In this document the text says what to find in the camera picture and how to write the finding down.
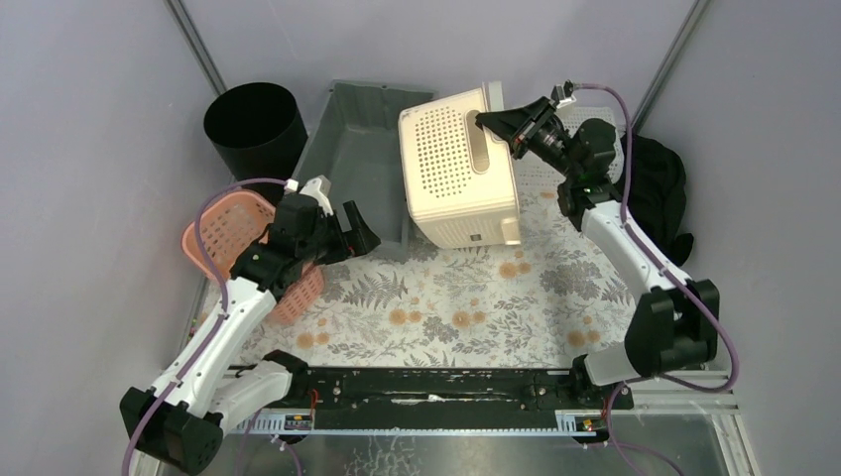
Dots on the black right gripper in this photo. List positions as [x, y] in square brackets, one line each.
[504, 126]

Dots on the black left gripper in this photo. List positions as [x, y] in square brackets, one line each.
[340, 233]

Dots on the white perforated plastic basket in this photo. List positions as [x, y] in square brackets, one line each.
[591, 115]

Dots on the cream plastic laundry basket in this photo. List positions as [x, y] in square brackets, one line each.
[459, 179]

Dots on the grey plastic storage bin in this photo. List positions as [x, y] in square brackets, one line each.
[356, 146]

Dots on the pink perforated plastic basket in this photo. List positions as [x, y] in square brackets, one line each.
[227, 227]

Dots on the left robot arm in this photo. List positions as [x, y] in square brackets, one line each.
[182, 418]

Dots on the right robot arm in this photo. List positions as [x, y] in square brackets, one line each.
[673, 325]

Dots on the black cylindrical bin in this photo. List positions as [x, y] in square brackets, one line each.
[257, 130]

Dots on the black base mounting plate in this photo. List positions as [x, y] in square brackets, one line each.
[344, 398]

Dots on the black crumpled cloth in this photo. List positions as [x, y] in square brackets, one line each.
[657, 199]

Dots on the floral patterned table mat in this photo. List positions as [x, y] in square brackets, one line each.
[539, 304]

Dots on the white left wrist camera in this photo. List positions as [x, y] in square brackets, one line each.
[318, 188]

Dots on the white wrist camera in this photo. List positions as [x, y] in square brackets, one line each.
[318, 188]
[562, 95]

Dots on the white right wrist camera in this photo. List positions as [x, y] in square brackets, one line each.
[562, 95]

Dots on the aluminium frame rail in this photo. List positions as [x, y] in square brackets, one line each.
[657, 396]

